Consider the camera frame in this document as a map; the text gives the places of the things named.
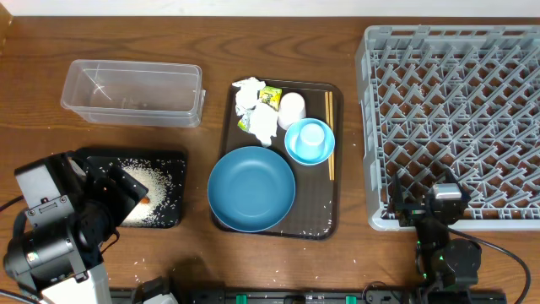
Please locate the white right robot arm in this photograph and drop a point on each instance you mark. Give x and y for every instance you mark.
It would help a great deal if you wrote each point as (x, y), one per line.
(449, 266)

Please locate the pile of white rice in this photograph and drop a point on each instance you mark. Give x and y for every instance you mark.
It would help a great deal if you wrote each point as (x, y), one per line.
(164, 180)

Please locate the grey dishwasher rack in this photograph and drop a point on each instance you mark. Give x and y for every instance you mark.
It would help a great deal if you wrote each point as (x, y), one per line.
(456, 97)

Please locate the brown serving tray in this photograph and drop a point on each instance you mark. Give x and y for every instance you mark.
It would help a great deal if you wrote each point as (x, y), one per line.
(314, 214)

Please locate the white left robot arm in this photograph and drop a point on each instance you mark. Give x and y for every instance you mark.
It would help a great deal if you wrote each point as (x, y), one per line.
(56, 251)

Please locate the pink plastic cup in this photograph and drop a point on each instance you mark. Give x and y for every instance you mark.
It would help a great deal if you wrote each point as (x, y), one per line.
(291, 110)

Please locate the light blue cup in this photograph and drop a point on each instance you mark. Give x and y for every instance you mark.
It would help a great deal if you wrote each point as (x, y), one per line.
(310, 142)

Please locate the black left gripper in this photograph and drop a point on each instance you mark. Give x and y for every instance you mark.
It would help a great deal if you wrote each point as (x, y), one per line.
(123, 203)

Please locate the light blue bowl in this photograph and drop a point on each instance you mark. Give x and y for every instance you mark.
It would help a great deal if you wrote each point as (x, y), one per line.
(293, 133)

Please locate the yellow green snack wrapper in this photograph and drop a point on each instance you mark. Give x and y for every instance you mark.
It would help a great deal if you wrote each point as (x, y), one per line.
(271, 96)

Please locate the clear plastic bin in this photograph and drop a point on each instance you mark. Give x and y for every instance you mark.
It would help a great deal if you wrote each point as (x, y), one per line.
(155, 94)

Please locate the black shallow tray bin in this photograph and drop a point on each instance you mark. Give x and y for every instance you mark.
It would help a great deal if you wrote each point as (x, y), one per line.
(148, 154)

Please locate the crumpled white paper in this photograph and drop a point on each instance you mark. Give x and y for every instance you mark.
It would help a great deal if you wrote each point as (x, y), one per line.
(246, 97)

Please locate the right wooden chopstick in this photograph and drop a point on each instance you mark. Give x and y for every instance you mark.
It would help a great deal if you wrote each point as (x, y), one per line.
(331, 124)

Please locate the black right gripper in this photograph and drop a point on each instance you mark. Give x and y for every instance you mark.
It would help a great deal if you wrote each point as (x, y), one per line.
(413, 212)

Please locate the crumpled white napkin wrapper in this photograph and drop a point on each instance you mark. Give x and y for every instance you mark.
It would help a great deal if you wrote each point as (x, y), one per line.
(262, 122)

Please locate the dark blue plate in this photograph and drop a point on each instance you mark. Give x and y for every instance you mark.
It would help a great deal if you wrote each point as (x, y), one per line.
(251, 189)

